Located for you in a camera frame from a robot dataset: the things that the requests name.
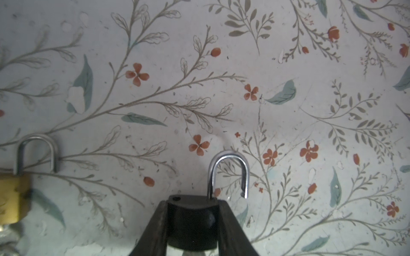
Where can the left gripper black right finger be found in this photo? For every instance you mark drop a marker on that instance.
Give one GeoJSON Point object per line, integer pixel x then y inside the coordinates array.
{"type": "Point", "coordinates": [232, 240]}

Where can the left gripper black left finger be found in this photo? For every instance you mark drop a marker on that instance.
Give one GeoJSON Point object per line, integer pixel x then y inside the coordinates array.
{"type": "Point", "coordinates": [153, 241]}

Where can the small black padlock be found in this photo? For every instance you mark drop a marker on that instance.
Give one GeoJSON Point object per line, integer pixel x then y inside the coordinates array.
{"type": "Point", "coordinates": [193, 220]}

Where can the brass padlock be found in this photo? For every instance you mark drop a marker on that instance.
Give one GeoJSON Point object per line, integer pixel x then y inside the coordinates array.
{"type": "Point", "coordinates": [15, 186]}

